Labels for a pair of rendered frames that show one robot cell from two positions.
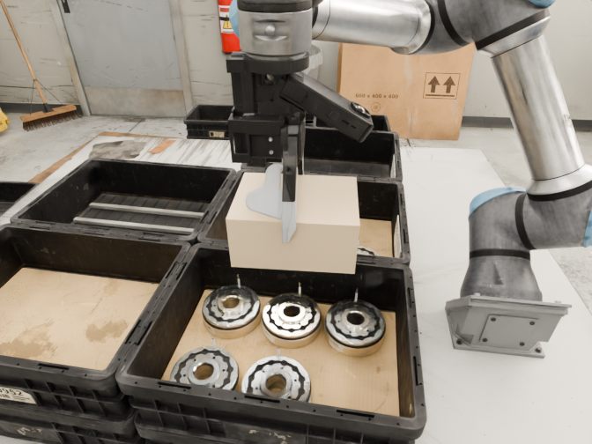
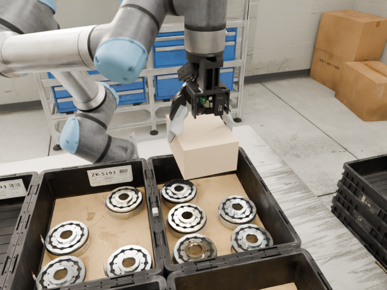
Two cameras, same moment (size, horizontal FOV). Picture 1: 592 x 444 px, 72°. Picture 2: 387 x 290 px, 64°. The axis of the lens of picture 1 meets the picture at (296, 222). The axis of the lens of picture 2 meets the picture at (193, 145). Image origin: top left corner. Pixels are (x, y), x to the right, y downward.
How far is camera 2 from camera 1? 0.90 m
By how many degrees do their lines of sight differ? 87
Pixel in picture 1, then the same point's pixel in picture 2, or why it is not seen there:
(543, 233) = (109, 117)
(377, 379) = (204, 184)
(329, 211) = (207, 116)
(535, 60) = not seen: hidden behind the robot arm
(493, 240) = (102, 140)
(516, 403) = not seen: hidden behind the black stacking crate
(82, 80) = not seen: outside the picture
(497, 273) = (121, 146)
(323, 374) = (213, 202)
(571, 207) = (109, 98)
